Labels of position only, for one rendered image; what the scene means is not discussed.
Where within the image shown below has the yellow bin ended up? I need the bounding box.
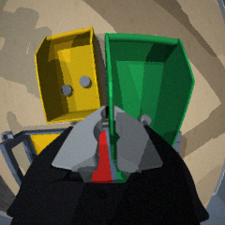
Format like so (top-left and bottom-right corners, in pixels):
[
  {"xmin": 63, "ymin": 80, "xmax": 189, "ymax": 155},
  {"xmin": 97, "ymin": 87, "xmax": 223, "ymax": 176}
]
[{"xmin": 35, "ymin": 26, "xmax": 103, "ymax": 124}]

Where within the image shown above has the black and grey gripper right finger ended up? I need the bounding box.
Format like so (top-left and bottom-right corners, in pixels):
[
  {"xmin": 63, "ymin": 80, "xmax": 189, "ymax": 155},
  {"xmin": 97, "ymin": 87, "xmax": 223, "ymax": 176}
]
[{"xmin": 112, "ymin": 105, "xmax": 209, "ymax": 223}]

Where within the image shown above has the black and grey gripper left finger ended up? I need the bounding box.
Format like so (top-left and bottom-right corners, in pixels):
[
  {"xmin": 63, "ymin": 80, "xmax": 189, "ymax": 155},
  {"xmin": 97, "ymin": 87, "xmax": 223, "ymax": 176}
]
[{"xmin": 7, "ymin": 105, "xmax": 109, "ymax": 218}]

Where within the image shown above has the grey metal shelf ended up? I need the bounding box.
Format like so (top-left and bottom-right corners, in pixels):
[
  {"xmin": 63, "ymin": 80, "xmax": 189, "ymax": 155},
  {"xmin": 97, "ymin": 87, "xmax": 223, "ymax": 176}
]
[{"xmin": 0, "ymin": 125, "xmax": 182, "ymax": 187}]

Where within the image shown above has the green bin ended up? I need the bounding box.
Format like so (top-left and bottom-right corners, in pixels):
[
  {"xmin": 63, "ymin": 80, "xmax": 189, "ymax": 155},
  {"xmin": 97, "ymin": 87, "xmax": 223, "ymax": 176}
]
[{"xmin": 105, "ymin": 33, "xmax": 195, "ymax": 161}]

